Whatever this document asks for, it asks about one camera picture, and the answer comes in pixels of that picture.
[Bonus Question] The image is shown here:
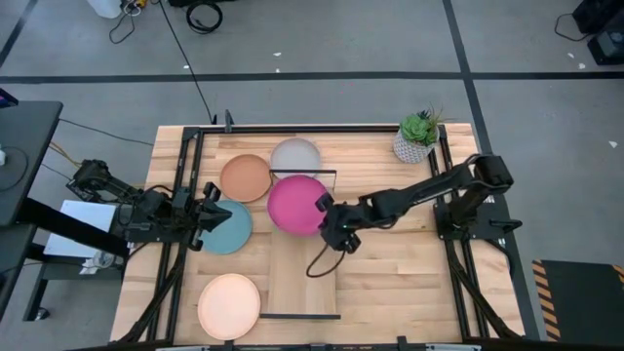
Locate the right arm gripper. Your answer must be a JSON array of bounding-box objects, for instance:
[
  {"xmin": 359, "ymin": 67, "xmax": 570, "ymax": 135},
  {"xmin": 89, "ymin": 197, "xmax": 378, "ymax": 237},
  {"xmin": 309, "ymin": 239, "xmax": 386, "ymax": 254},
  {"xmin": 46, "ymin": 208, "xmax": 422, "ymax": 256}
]
[{"xmin": 315, "ymin": 191, "xmax": 367, "ymax": 240}]

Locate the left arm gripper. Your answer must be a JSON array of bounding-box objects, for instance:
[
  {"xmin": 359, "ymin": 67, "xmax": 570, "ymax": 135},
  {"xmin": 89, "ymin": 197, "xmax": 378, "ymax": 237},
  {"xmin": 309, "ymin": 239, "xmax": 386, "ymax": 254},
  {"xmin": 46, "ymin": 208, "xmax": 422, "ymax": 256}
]
[{"xmin": 170, "ymin": 180, "xmax": 234, "ymax": 252}]

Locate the light teal plate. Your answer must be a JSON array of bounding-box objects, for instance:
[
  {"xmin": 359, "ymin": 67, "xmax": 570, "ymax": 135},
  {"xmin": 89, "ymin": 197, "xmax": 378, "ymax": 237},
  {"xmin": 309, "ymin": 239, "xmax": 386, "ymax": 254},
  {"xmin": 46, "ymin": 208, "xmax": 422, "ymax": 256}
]
[{"xmin": 197, "ymin": 198, "xmax": 254, "ymax": 255}]

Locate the pink plate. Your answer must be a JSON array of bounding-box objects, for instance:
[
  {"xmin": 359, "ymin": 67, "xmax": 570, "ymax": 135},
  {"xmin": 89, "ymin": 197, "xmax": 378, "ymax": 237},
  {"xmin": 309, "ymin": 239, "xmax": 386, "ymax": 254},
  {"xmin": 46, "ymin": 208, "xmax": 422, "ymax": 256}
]
[{"xmin": 266, "ymin": 174, "xmax": 331, "ymax": 238}]

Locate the tan brown plate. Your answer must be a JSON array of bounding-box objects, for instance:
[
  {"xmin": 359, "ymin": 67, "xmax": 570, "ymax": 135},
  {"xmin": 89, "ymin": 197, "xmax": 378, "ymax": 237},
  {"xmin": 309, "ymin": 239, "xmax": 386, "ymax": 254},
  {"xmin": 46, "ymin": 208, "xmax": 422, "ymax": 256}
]
[{"xmin": 218, "ymin": 153, "xmax": 273, "ymax": 204}]

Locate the pale peach plate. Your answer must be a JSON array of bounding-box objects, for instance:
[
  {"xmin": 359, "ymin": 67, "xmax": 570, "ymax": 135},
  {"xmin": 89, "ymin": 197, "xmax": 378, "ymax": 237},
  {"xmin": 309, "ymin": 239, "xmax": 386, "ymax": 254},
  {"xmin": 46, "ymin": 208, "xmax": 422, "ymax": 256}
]
[{"xmin": 196, "ymin": 272, "xmax": 262, "ymax": 341}]

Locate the grey plate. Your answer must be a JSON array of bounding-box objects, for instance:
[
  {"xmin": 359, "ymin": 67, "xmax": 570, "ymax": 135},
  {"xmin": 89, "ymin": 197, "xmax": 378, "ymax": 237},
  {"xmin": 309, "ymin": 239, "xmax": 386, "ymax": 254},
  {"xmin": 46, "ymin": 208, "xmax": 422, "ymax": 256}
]
[{"xmin": 270, "ymin": 137, "xmax": 323, "ymax": 180}]

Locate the succulent in white patterned pot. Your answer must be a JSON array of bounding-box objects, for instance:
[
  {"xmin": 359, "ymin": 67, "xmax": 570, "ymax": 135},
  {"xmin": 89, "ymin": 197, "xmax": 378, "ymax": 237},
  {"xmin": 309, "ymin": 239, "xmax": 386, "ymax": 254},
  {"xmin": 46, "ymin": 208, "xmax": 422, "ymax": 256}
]
[{"xmin": 392, "ymin": 104, "xmax": 454, "ymax": 165}]

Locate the crumpled clear plastic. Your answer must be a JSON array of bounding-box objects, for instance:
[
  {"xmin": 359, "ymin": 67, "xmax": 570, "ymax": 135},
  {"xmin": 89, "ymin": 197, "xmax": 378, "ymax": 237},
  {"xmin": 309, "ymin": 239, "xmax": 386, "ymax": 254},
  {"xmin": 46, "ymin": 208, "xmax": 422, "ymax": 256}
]
[{"xmin": 80, "ymin": 251, "xmax": 126, "ymax": 277}]

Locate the white box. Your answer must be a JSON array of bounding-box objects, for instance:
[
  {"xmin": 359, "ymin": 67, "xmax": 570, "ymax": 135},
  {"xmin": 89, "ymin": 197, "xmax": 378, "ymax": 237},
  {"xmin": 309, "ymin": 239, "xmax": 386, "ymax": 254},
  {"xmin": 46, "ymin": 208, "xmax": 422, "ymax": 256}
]
[{"xmin": 43, "ymin": 199, "xmax": 118, "ymax": 259}]

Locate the black desk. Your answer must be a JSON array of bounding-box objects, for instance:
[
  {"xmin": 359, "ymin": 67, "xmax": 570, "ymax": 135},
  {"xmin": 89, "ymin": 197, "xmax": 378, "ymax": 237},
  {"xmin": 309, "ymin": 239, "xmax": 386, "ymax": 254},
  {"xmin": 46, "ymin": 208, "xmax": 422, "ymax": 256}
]
[{"xmin": 0, "ymin": 99, "xmax": 131, "ymax": 323}]

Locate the white container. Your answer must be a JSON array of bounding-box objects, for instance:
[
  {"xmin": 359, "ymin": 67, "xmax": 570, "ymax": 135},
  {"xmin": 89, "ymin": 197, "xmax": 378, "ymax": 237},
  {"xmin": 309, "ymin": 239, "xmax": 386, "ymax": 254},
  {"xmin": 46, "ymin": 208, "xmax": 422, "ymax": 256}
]
[{"xmin": 87, "ymin": 0, "xmax": 123, "ymax": 20}]

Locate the black mat with hazard stripes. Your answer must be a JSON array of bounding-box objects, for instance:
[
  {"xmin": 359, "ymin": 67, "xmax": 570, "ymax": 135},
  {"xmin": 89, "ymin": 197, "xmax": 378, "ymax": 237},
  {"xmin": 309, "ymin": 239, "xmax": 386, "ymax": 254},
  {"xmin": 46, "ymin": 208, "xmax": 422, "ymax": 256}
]
[{"xmin": 530, "ymin": 258, "xmax": 624, "ymax": 342}]

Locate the black equipment box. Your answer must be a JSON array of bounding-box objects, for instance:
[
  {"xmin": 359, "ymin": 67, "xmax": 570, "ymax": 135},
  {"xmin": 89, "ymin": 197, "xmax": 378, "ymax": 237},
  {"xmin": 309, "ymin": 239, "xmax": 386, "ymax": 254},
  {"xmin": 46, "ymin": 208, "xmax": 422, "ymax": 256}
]
[{"xmin": 587, "ymin": 31, "xmax": 624, "ymax": 67}]

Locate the black equipment case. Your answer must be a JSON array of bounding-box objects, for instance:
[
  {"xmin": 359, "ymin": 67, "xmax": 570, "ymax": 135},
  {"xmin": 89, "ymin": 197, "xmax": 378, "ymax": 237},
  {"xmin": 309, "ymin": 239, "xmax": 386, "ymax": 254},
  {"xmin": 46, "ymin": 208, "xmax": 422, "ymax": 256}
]
[{"xmin": 572, "ymin": 0, "xmax": 624, "ymax": 35}]

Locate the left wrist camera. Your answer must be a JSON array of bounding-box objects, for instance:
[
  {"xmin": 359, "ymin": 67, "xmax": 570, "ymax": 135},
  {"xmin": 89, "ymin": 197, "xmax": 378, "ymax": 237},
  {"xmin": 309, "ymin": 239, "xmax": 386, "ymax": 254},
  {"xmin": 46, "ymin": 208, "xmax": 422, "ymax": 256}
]
[{"xmin": 187, "ymin": 194, "xmax": 207, "ymax": 225}]

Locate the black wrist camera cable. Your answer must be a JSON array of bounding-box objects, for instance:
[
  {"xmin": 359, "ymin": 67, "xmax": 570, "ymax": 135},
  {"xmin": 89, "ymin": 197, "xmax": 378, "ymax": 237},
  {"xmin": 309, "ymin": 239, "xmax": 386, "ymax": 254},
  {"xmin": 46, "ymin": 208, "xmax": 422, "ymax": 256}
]
[{"xmin": 305, "ymin": 243, "xmax": 348, "ymax": 279}]

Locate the black aluminium rig frame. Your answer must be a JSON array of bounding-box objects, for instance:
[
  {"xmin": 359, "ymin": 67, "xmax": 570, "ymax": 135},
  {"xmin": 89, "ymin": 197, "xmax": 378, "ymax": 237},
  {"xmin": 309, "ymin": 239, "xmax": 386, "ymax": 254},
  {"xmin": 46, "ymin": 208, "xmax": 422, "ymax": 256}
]
[{"xmin": 109, "ymin": 109, "xmax": 527, "ymax": 351}]

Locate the wooden shelf with black frame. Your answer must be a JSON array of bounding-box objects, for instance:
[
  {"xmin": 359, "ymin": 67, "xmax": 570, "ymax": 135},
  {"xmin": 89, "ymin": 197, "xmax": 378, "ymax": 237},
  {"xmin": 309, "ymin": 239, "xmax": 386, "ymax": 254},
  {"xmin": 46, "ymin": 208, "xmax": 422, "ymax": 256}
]
[{"xmin": 258, "ymin": 169, "xmax": 341, "ymax": 322}]

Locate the long black floor cable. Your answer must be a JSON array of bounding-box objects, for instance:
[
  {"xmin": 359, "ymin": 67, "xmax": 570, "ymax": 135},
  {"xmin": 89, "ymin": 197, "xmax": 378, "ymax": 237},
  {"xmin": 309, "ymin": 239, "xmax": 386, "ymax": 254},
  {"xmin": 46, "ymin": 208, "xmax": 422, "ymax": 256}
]
[{"xmin": 158, "ymin": 0, "xmax": 218, "ymax": 126}]

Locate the yellow cable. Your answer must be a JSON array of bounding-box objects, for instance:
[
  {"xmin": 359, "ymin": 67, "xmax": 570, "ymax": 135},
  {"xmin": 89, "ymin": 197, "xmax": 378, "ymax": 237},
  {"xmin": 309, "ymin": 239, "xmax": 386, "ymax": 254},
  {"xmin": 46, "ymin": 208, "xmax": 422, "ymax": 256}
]
[{"xmin": 47, "ymin": 140, "xmax": 82, "ymax": 170}]

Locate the coiled black cable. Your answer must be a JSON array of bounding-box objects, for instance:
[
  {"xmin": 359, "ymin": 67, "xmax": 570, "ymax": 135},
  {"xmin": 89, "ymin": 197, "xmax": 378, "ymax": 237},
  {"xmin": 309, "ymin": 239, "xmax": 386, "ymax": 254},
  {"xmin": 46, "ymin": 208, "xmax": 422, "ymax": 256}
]
[{"xmin": 184, "ymin": 2, "xmax": 224, "ymax": 35}]

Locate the thin looped black cable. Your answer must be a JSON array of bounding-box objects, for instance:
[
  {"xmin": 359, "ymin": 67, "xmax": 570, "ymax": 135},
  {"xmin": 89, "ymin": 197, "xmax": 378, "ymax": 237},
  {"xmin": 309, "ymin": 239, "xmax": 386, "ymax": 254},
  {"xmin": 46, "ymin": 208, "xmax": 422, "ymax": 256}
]
[{"xmin": 107, "ymin": 12, "xmax": 137, "ymax": 45}]

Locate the black equipment cable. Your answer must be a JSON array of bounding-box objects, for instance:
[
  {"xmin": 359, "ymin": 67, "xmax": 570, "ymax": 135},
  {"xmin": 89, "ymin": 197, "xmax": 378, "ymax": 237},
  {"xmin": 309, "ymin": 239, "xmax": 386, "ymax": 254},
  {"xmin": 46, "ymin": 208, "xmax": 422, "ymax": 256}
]
[{"xmin": 554, "ymin": 12, "xmax": 586, "ymax": 43}]

